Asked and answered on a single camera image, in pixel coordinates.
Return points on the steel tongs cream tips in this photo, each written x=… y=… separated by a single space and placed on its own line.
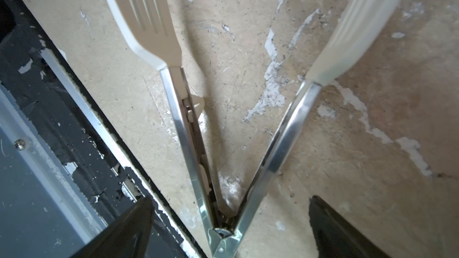
x=147 y=27

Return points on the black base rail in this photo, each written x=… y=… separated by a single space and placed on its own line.
x=65 y=174

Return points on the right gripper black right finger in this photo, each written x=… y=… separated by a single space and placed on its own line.
x=337 y=238

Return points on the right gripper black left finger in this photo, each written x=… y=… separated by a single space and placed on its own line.
x=126 y=237

